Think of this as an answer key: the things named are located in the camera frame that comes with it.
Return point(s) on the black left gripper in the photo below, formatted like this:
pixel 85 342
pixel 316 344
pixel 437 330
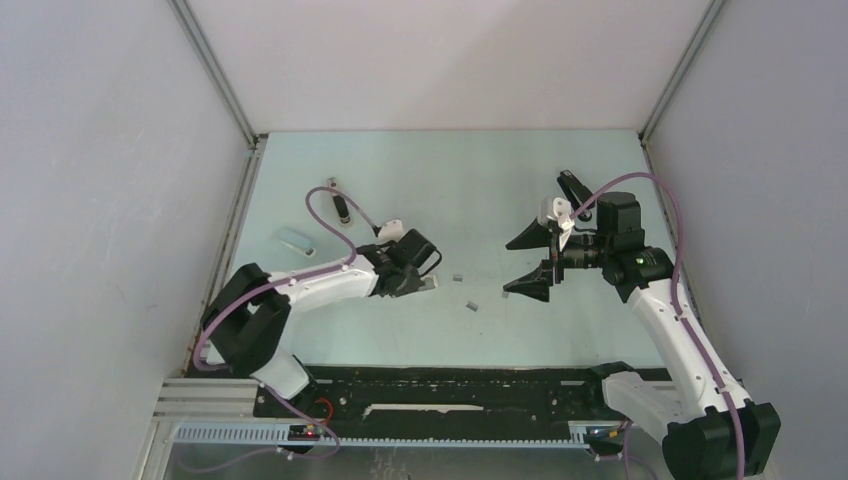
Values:
pixel 410 286

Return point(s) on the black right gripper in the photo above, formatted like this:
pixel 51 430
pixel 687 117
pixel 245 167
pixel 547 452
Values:
pixel 535 284

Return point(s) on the beige and black large stapler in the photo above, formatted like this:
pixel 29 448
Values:
pixel 339 202

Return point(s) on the staple box tray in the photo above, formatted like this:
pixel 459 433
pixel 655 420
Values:
pixel 429 282

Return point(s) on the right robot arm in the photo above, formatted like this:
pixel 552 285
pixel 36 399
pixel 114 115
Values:
pixel 712 429

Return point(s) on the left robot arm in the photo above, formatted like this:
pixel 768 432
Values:
pixel 243 326

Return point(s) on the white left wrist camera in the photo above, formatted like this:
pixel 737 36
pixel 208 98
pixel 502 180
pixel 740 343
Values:
pixel 392 230

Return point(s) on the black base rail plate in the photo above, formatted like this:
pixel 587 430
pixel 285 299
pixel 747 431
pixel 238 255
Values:
pixel 455 404

